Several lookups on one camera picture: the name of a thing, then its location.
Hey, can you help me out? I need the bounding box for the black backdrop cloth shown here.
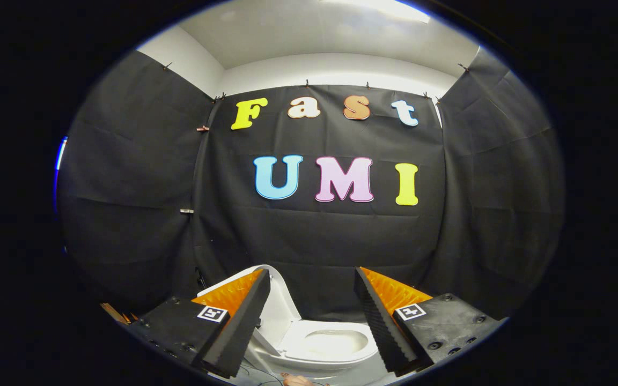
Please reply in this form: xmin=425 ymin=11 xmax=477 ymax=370
xmin=56 ymin=47 xmax=565 ymax=322

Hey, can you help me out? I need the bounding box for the white ceramic toilet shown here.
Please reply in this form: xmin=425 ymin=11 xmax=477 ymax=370
xmin=244 ymin=328 xmax=379 ymax=374

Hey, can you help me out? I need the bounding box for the brown wooden piece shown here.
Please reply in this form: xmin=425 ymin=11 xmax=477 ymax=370
xmin=100 ymin=302 xmax=134 ymax=325

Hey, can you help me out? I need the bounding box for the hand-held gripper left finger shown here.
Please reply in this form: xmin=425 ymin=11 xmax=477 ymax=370
xmin=127 ymin=268 xmax=271 ymax=379

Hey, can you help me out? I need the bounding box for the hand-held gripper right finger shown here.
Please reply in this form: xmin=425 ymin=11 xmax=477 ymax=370
xmin=354 ymin=266 xmax=506 ymax=376

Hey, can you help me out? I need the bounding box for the white toilet lid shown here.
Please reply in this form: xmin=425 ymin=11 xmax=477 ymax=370
xmin=196 ymin=264 xmax=302 ymax=355

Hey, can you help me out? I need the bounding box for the white toilet seat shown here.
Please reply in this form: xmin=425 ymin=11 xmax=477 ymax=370
xmin=278 ymin=320 xmax=379 ymax=366

